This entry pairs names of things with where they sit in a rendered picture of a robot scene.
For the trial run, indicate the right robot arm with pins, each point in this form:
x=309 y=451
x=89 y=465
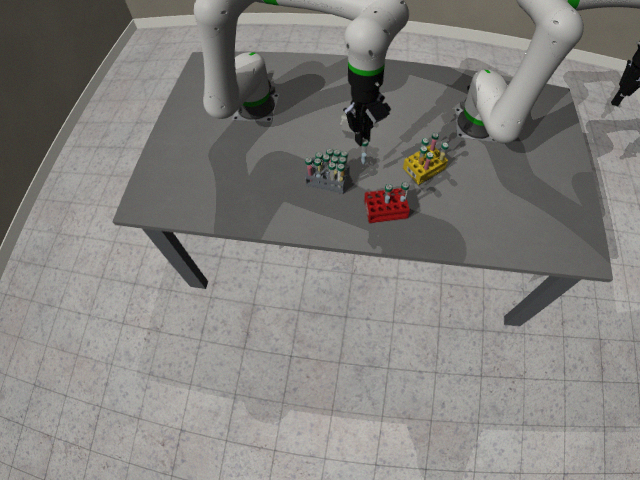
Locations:
x=369 y=36

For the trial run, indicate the red rack with round wells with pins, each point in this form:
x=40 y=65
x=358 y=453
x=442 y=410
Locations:
x=383 y=214

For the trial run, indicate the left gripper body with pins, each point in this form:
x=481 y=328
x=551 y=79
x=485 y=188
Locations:
x=636 y=59

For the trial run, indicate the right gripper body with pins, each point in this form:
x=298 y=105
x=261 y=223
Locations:
x=361 y=97

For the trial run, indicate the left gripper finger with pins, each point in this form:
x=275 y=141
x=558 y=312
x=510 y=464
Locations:
x=627 y=72
x=629 y=88

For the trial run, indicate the sample tube with pale yellow liquid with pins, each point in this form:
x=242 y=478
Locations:
x=443 y=151

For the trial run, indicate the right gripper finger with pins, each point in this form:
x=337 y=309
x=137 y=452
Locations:
x=359 y=117
x=368 y=124

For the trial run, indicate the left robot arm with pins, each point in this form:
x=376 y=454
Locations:
x=557 y=31

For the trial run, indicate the yellow tube rack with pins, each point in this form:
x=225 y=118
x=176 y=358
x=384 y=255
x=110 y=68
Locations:
x=413 y=172

